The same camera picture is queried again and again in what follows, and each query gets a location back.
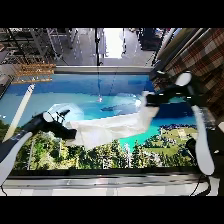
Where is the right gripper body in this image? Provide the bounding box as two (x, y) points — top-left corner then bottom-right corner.
(145, 91), (168, 109)

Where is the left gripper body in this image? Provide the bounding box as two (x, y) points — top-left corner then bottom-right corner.
(53, 122), (78, 142)

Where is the white garment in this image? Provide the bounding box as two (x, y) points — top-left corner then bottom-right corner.
(64, 91), (161, 150)

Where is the checked shirt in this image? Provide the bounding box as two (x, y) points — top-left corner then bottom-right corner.
(150, 28), (224, 118)

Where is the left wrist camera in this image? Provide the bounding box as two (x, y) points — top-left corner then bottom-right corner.
(54, 108), (72, 123)

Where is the silver frame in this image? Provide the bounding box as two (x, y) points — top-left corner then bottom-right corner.
(0, 174), (221, 197)

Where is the black cable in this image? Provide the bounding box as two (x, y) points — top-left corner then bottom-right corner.
(189, 174), (214, 197)

